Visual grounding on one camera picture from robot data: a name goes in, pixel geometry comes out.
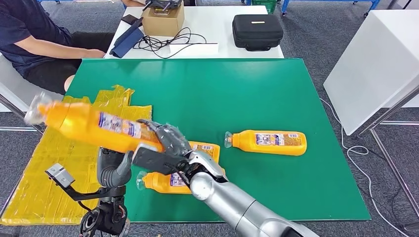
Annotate black phone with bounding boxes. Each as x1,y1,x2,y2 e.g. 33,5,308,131
120,14,138,26

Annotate white side table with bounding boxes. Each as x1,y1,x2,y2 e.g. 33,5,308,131
323,9,419,218

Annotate green plastic crate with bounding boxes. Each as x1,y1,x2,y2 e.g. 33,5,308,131
251,0,277,14

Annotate yellow taped cardboard sheet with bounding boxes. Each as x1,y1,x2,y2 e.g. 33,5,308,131
0,85,153,226

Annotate blue metal rack frame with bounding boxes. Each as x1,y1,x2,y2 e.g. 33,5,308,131
36,0,115,4
281,0,381,19

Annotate black remote controller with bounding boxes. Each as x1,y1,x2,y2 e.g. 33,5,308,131
142,0,183,12

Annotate green table mat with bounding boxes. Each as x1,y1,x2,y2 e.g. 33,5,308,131
64,58,372,223

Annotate orange detergent bottle clear cap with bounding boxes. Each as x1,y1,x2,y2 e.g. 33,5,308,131
188,141,221,164
24,92,166,155
136,165,227,195
224,129,308,157

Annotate person behind white table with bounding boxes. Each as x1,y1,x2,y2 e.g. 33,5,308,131
121,0,146,8

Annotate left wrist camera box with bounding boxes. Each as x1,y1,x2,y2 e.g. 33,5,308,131
45,162,109,202

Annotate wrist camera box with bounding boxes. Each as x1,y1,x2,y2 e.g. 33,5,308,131
132,144,189,176
45,162,109,202

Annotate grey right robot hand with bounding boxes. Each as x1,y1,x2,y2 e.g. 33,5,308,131
136,119,194,158

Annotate seated person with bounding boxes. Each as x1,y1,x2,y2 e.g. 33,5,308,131
0,0,115,95

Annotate blue tablet folio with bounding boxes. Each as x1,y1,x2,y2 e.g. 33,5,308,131
109,17,145,59

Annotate white floor cable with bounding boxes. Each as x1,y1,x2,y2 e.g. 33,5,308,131
320,97,410,237

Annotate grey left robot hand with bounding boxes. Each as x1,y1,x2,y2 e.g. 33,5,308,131
97,147,135,189

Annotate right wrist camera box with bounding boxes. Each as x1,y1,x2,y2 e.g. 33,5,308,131
132,144,189,176

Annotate black zip carrying case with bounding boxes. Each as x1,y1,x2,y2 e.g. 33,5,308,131
232,14,284,52

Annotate black cable tangle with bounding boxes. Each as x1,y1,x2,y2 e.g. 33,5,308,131
133,27,218,60

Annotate brown cardboard box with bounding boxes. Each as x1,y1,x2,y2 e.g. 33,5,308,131
141,3,185,37

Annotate white bench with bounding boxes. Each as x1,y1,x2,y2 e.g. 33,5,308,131
0,54,64,135

